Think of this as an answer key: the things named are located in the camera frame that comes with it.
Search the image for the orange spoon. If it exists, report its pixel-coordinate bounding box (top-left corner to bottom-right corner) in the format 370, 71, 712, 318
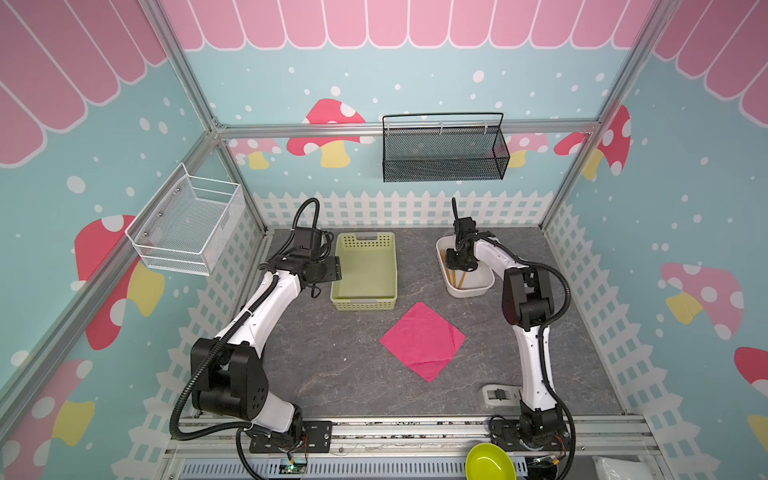
441, 251, 454, 286

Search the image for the green perforated plastic basket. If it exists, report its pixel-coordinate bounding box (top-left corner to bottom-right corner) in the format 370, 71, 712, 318
330, 231, 398, 312

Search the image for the pink paper napkin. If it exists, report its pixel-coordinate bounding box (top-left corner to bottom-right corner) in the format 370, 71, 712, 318
380, 302, 466, 383

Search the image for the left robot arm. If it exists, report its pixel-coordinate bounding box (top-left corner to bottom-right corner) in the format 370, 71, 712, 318
169, 255, 342, 449

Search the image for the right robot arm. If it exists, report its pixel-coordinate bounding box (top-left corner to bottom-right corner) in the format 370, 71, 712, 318
446, 232, 574, 449

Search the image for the white plastic tub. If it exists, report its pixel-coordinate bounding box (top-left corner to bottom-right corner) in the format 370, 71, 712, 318
436, 235, 495, 298

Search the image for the white small device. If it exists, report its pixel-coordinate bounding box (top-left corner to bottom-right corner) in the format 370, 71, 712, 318
480, 384, 520, 409

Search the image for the lime green bowl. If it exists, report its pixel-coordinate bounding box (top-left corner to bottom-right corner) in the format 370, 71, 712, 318
465, 443, 517, 480

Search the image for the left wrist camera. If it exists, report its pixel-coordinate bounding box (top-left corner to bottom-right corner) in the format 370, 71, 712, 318
293, 227, 326, 258

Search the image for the black wire mesh basket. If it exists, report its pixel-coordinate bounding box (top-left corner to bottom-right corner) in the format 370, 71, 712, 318
381, 112, 511, 183

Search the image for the white wire mesh basket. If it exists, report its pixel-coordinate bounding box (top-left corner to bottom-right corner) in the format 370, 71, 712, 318
125, 164, 245, 276

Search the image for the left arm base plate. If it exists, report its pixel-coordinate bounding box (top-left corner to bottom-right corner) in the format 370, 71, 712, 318
249, 421, 333, 454

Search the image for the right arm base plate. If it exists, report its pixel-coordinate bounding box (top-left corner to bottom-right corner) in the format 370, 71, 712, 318
487, 415, 570, 452

